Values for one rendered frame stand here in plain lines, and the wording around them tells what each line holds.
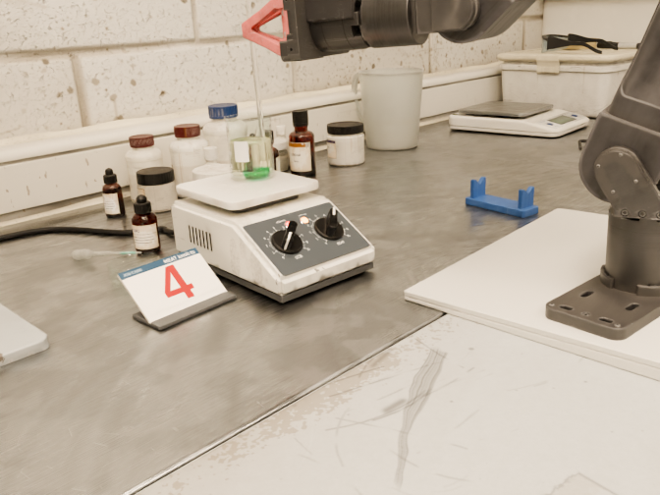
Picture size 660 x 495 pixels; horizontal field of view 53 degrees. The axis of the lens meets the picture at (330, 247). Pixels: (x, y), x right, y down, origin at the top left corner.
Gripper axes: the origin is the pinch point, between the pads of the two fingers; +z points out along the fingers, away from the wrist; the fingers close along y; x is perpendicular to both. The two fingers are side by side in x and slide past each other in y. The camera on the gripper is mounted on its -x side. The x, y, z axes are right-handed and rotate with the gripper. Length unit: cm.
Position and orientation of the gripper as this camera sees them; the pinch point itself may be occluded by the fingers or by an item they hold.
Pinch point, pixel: (250, 29)
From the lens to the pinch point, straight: 75.7
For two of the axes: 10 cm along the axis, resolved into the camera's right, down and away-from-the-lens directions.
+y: -5.0, 3.1, -8.1
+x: 0.9, 9.5, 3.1
